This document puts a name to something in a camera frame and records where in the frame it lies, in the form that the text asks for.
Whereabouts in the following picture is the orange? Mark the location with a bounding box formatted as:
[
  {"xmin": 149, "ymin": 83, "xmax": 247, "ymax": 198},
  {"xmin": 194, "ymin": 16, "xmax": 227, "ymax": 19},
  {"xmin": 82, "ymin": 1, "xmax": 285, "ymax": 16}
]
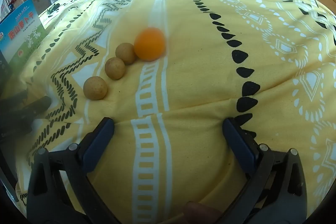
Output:
[{"xmin": 134, "ymin": 27, "xmax": 166, "ymax": 61}]

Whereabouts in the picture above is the person's right hand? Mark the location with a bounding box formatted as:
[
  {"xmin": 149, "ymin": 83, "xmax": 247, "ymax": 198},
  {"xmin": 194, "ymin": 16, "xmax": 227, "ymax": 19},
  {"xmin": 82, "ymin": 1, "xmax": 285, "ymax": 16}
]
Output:
[{"xmin": 183, "ymin": 201, "xmax": 222, "ymax": 224}]

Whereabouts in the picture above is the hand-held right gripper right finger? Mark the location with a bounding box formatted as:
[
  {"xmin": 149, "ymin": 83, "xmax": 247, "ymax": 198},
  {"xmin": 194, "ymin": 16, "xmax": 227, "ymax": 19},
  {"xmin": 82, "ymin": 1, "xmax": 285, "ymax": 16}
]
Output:
[{"xmin": 222, "ymin": 118, "xmax": 307, "ymax": 224}]

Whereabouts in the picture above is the blue green printed box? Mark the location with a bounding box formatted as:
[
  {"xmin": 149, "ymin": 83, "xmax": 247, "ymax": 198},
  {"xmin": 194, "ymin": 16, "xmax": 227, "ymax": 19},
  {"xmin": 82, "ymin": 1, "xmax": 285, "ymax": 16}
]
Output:
[{"xmin": 0, "ymin": 0, "xmax": 50, "ymax": 65}]

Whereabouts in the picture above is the yellow patterned blanket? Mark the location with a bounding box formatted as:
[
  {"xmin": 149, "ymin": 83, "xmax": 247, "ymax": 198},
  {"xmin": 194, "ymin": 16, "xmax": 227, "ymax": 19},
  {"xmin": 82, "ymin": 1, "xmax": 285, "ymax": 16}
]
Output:
[{"xmin": 1, "ymin": 0, "xmax": 336, "ymax": 224}]

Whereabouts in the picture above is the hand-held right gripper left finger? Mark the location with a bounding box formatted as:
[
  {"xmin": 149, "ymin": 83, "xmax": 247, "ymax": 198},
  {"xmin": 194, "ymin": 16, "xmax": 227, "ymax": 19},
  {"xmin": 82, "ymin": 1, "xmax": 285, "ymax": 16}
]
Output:
[{"xmin": 26, "ymin": 117, "xmax": 124, "ymax": 224}]

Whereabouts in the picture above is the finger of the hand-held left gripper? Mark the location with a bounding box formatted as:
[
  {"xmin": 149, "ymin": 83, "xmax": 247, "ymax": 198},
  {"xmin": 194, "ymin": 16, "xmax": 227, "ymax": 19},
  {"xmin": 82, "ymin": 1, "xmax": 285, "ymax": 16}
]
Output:
[
  {"xmin": 0, "ymin": 96, "xmax": 52, "ymax": 132},
  {"xmin": 0, "ymin": 90, "xmax": 29, "ymax": 110}
]

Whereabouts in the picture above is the brown round longan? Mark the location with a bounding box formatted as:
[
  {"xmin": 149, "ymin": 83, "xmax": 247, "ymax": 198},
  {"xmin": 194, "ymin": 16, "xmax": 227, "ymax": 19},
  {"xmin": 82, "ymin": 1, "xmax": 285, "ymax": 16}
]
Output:
[
  {"xmin": 83, "ymin": 76, "xmax": 108, "ymax": 101},
  {"xmin": 104, "ymin": 57, "xmax": 126, "ymax": 80},
  {"xmin": 115, "ymin": 43, "xmax": 137, "ymax": 65}
]

